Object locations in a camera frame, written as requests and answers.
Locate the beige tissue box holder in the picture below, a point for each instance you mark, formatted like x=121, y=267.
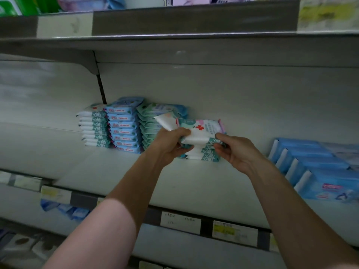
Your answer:
x=17, y=243

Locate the metal store shelving unit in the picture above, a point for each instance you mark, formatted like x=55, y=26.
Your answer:
x=252, y=92

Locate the dark blue gold pad packet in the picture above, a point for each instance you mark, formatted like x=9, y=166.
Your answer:
x=224, y=0

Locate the person's right forearm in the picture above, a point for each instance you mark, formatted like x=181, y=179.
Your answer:
x=303, y=221

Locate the stack of blue red packets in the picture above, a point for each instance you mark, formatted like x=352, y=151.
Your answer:
x=124, y=125

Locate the stack of blue green packets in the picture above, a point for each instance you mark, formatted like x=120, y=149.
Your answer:
x=150, y=117

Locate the person's left forearm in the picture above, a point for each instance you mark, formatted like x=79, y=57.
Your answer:
x=106, y=221

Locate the pink blue packet stack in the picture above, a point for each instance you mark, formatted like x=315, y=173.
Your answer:
x=90, y=3

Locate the row of blue white boxes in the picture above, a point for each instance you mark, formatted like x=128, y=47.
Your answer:
x=317, y=171

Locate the person's right hand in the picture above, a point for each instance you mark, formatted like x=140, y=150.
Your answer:
x=242, y=155

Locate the person's left hand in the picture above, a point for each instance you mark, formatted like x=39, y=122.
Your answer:
x=168, y=147

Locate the stack of white green packets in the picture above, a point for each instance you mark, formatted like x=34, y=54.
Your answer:
x=94, y=126
x=202, y=153

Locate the blue packaged goods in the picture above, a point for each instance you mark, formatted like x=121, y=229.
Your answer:
x=64, y=209

